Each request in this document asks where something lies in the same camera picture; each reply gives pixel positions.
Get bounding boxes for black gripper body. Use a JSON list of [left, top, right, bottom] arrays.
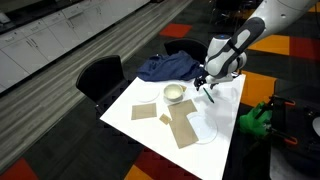
[[194, 75, 218, 87]]

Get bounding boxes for green pen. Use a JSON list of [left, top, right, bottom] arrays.
[[203, 87, 215, 103]]

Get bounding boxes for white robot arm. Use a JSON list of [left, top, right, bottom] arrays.
[[194, 0, 319, 90]]

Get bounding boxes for white bowl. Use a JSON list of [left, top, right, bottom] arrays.
[[163, 84, 183, 101]]

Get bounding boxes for blue cloth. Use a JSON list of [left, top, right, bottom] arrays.
[[137, 51, 204, 82]]

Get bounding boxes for black chair near cloth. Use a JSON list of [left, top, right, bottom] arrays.
[[164, 38, 208, 64]]

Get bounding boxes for clear round disc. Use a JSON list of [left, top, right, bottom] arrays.
[[135, 88, 159, 103], [187, 112, 218, 144]]

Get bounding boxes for small tan paper square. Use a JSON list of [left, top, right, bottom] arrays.
[[159, 114, 171, 125]]

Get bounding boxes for large tan paper sheet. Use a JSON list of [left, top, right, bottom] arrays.
[[168, 99, 198, 149]]

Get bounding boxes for tan paper rectangle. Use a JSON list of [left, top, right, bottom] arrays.
[[131, 103, 157, 120]]

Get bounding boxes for green bag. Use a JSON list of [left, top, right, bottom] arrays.
[[238, 102, 272, 137]]

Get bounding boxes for black orange clamp stand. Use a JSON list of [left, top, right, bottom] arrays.
[[254, 94, 320, 151]]

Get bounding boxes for white cabinets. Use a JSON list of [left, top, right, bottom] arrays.
[[0, 0, 150, 92]]

